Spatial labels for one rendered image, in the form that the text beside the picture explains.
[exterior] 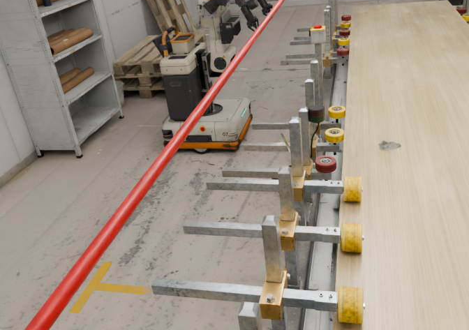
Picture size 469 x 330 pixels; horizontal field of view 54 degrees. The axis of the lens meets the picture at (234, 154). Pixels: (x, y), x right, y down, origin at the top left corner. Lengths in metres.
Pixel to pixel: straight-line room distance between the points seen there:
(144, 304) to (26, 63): 2.37
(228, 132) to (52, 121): 1.55
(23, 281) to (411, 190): 2.27
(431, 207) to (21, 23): 3.36
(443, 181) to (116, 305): 1.76
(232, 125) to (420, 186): 2.30
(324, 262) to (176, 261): 1.27
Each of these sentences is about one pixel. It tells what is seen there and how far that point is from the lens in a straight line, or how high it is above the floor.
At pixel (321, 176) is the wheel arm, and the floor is 0.85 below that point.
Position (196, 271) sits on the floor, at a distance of 2.72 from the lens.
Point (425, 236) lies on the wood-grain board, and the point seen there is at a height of 0.90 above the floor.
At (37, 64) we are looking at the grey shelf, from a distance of 4.14.
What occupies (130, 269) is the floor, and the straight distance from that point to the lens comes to 2.85.
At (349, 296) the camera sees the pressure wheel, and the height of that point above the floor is 0.98.
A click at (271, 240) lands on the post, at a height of 1.10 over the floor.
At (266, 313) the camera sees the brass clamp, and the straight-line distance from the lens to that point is 1.14.
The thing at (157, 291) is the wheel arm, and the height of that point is 0.94.
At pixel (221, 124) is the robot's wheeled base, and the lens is 3.75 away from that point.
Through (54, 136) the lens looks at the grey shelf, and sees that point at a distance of 4.36.
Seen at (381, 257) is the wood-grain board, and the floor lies 0.90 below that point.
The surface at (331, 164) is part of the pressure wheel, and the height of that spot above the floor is 0.91.
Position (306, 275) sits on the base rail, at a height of 0.70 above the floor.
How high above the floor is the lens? 1.77
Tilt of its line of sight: 27 degrees down
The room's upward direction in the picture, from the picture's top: 7 degrees counter-clockwise
